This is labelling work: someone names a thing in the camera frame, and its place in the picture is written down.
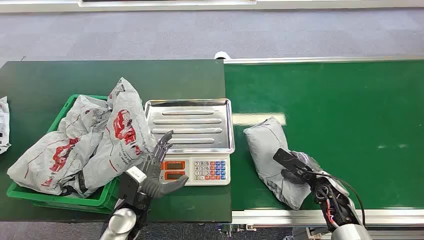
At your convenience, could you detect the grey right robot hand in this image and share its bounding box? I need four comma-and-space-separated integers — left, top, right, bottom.
280, 168, 316, 186

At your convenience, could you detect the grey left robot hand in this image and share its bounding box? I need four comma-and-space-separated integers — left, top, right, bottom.
140, 130, 190, 200

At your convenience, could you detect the grey courier package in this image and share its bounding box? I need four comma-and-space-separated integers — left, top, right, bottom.
243, 116, 323, 211

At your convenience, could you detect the grey package with red print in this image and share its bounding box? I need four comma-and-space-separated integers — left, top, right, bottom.
6, 95, 113, 196
61, 77, 159, 199

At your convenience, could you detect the green conveyor belt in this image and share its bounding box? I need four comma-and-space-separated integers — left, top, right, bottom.
224, 60, 424, 212

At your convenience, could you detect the white courier package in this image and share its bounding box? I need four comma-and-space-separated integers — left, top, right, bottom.
0, 96, 12, 155

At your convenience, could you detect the green plastic crate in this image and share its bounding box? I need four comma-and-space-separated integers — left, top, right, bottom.
6, 94, 121, 215

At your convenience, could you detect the electronic scale with steel tray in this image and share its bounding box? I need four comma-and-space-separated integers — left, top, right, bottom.
144, 98, 236, 187

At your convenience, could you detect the white skirting strip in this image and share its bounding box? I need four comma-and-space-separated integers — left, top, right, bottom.
0, 0, 424, 14

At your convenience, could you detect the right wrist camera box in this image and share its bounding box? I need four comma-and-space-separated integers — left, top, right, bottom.
272, 148, 313, 174

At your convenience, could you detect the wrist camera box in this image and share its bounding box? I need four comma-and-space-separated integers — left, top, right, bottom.
272, 148, 313, 174
118, 166, 148, 207

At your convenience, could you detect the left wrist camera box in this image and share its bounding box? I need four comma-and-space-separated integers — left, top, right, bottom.
118, 166, 148, 207

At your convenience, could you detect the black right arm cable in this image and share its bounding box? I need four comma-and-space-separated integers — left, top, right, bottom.
298, 166, 367, 227

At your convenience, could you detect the metal bracket under conveyor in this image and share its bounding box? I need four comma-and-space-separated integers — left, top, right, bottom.
216, 224, 258, 238

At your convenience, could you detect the wide aluminium conveyor rail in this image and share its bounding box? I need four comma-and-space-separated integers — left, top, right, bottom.
231, 208, 424, 228

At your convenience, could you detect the thin aluminium conveyor rail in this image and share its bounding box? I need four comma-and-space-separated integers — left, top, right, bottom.
223, 55, 424, 65

